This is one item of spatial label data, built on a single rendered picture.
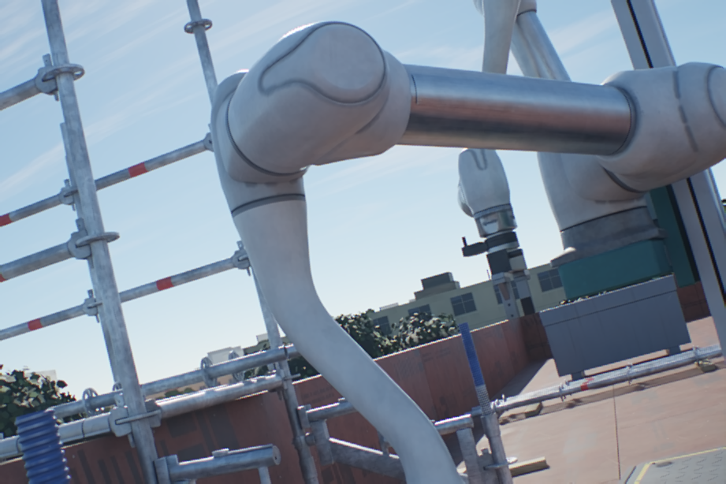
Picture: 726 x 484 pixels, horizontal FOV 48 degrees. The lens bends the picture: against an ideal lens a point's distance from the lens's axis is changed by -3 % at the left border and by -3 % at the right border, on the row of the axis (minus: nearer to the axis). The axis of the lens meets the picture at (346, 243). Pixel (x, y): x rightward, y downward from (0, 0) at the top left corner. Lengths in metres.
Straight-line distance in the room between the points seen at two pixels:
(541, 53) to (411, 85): 1.17
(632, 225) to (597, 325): 6.48
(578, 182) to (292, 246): 0.54
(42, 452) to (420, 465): 0.42
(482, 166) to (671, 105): 0.73
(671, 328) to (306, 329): 6.97
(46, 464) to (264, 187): 0.45
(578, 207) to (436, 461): 0.59
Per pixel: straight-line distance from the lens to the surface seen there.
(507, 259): 1.85
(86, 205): 2.41
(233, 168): 1.06
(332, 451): 3.29
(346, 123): 0.91
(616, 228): 1.41
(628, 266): 1.38
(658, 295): 7.90
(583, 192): 1.40
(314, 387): 3.92
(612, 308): 7.88
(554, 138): 1.15
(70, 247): 2.43
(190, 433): 2.80
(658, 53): 1.57
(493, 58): 2.01
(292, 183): 1.07
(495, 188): 1.89
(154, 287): 3.54
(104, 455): 2.39
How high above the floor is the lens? 0.74
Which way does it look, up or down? 8 degrees up
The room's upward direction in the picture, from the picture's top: 15 degrees counter-clockwise
